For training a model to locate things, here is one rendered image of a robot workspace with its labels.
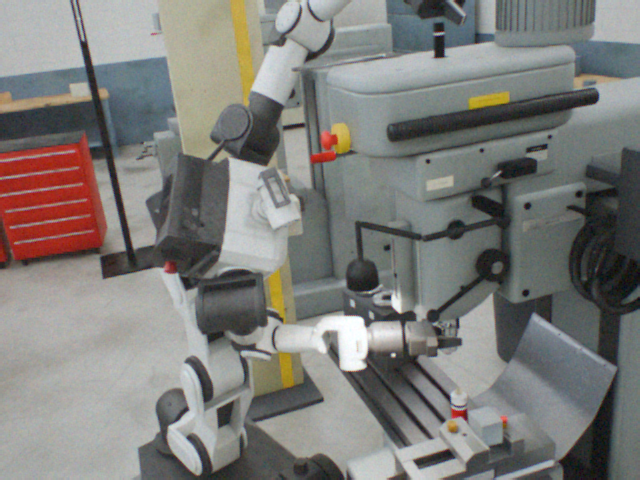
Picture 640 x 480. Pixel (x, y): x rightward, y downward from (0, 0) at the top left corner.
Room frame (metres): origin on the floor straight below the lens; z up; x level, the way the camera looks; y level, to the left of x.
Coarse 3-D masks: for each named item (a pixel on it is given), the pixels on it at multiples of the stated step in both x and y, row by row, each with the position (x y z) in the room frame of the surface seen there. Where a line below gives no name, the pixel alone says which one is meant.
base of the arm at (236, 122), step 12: (228, 108) 1.55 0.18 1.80; (240, 108) 1.53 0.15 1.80; (216, 120) 1.55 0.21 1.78; (228, 120) 1.53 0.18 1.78; (240, 120) 1.51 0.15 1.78; (252, 120) 1.51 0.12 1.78; (216, 132) 1.54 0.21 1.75; (228, 132) 1.51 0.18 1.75; (240, 132) 1.50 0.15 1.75; (252, 132) 1.51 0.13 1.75; (276, 132) 1.61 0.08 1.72; (216, 144) 1.54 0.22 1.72; (228, 144) 1.51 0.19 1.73; (240, 144) 1.49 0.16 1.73; (276, 144) 1.60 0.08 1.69; (240, 156) 1.50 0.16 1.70; (252, 156) 1.53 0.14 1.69; (264, 156) 1.60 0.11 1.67
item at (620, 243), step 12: (636, 144) 1.16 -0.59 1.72; (624, 156) 1.15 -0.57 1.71; (636, 156) 1.12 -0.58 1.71; (624, 168) 1.15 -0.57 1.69; (636, 168) 1.12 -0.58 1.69; (624, 180) 1.15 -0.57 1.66; (636, 180) 1.12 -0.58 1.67; (624, 192) 1.14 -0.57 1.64; (636, 192) 1.12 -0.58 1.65; (624, 204) 1.14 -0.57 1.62; (636, 204) 1.12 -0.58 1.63; (624, 216) 1.14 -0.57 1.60; (636, 216) 1.11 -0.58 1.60; (624, 228) 1.14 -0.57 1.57; (636, 228) 1.11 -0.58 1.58; (624, 240) 1.14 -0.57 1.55; (636, 240) 1.11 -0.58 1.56; (624, 252) 1.13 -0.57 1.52; (636, 252) 1.11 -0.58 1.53
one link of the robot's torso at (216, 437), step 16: (192, 368) 1.62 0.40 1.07; (192, 384) 1.60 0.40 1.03; (192, 400) 1.61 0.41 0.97; (224, 400) 1.65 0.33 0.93; (240, 400) 1.68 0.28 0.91; (208, 416) 1.61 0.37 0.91; (224, 416) 1.72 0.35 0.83; (240, 416) 1.69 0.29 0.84; (192, 432) 1.76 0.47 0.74; (208, 432) 1.67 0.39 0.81; (224, 432) 1.72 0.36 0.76; (240, 432) 1.71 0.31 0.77; (208, 448) 1.68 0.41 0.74; (224, 448) 1.70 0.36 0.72; (240, 448) 1.74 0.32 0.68; (208, 464) 1.68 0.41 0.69; (224, 464) 1.71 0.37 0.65
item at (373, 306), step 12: (384, 288) 1.83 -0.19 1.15; (348, 300) 1.82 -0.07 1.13; (360, 300) 1.77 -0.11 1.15; (372, 300) 1.76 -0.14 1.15; (384, 300) 1.75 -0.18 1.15; (348, 312) 1.82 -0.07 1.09; (360, 312) 1.76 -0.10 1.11; (372, 312) 1.70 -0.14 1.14; (384, 312) 1.68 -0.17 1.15; (396, 312) 1.68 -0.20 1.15; (408, 312) 1.70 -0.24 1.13; (384, 360) 1.67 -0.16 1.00; (396, 360) 1.67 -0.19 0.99; (408, 360) 1.69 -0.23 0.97
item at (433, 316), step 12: (492, 252) 1.27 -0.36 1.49; (480, 264) 1.27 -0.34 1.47; (492, 264) 1.26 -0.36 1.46; (504, 264) 1.27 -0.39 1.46; (480, 276) 1.26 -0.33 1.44; (492, 276) 1.27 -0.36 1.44; (504, 276) 1.27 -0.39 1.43; (468, 288) 1.25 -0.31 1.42; (456, 300) 1.24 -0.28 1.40; (432, 312) 1.22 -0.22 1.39
